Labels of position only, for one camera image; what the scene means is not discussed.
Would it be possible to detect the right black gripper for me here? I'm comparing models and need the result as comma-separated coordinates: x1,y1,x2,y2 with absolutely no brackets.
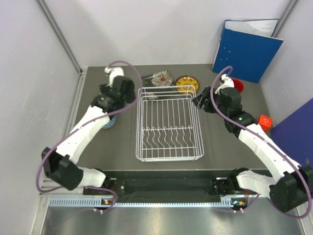
192,87,228,119

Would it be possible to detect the yellow patterned plate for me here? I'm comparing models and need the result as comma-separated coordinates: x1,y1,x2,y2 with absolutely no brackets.
175,76,200,95

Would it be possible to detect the red patterned bowl blue inside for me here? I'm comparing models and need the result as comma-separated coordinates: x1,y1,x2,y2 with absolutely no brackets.
102,116,116,129

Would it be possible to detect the black skull mug red inside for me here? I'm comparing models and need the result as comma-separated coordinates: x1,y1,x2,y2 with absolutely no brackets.
232,78,245,94

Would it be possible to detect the black floral rectangular tray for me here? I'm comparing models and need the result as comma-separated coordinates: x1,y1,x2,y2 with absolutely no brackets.
141,70,177,100

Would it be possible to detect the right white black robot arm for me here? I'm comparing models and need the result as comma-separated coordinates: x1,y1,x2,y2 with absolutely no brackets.
192,87,313,212

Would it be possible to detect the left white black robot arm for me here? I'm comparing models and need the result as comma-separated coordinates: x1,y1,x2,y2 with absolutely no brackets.
41,75,135,194

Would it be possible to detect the red cube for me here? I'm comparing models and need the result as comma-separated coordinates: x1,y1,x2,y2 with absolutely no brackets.
258,115,273,132

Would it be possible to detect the dark blue binder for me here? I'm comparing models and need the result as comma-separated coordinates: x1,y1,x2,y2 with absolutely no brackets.
270,100,313,166

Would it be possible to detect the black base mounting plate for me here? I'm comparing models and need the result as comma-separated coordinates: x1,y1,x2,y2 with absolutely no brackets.
105,170,242,201

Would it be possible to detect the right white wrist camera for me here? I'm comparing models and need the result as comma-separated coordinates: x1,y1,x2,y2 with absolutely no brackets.
214,74,234,94

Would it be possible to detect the white wire dish rack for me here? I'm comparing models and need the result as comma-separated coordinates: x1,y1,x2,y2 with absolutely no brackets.
135,85,204,162

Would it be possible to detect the blue ring binder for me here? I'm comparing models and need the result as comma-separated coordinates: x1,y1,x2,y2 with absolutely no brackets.
212,19,284,83

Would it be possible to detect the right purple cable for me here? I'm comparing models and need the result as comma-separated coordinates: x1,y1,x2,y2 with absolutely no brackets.
210,66,310,219

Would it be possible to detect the grey slotted cable duct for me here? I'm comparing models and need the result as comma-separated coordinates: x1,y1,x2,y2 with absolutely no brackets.
48,197,247,208

